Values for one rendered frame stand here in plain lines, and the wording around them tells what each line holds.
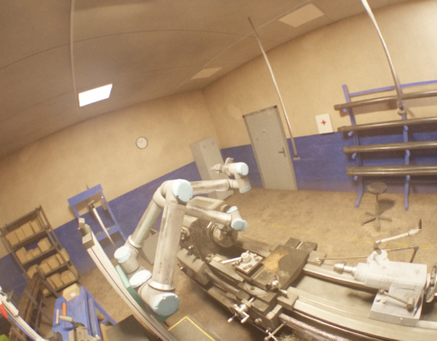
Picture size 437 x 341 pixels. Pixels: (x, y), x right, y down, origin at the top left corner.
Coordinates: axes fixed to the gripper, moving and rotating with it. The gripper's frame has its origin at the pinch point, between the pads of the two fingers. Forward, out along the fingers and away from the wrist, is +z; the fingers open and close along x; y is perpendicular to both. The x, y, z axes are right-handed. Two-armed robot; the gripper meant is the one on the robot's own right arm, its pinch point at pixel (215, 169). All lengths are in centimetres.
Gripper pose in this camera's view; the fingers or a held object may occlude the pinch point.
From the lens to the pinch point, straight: 161.4
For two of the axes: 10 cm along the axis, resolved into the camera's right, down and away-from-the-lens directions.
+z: -6.0, 0.2, 8.0
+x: 7.6, 3.1, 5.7
